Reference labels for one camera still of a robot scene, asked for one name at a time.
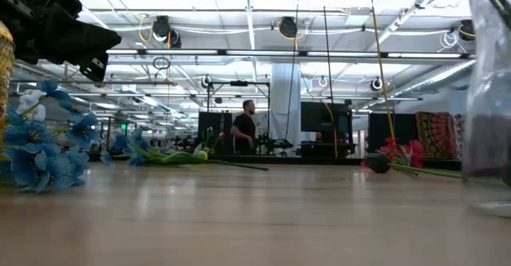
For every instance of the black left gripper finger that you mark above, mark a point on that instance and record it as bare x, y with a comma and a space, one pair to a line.
84, 38
96, 68

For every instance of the gold embossed vase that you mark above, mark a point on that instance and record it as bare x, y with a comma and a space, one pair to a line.
5, 78

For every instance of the blue artificial flower bunch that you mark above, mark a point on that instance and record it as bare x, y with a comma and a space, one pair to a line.
32, 138
137, 159

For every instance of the yellow artificial tulip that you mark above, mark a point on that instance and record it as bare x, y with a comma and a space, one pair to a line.
203, 155

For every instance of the red artificial flower bunch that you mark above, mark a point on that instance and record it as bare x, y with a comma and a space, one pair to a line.
415, 148

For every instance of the clear glass vase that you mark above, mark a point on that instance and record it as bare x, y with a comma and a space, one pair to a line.
489, 118

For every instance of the black robot arm on stand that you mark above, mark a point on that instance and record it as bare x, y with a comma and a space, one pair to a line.
275, 143

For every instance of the flowers in small vase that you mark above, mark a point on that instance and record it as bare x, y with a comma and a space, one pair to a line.
209, 138

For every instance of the long ceiling light strip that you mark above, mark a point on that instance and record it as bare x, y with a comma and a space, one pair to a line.
179, 52

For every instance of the black partition panel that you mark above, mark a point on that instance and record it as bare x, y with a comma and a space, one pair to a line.
211, 122
399, 126

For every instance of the person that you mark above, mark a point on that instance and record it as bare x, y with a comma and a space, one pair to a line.
244, 130

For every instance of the white square pillar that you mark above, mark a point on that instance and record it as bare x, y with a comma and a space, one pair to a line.
279, 98

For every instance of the black monitor screen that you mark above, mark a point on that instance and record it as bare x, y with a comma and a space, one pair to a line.
319, 116

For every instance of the red orange patterned tapestry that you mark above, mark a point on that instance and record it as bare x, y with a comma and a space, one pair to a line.
435, 134

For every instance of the purple white patterned cloth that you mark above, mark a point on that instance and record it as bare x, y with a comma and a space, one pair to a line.
459, 138

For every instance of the black gantry frame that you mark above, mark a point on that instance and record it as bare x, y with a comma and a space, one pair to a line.
239, 83

